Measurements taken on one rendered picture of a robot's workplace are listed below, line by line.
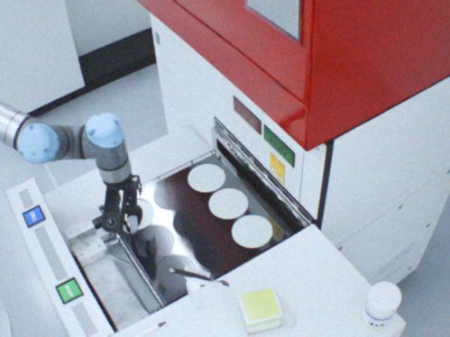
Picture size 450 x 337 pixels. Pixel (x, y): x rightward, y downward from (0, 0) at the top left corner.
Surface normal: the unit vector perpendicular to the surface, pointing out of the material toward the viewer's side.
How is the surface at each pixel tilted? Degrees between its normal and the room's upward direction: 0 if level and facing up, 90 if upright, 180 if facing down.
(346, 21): 90
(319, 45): 90
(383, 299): 0
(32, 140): 47
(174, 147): 0
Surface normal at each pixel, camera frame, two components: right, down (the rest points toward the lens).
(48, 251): -0.04, -0.68
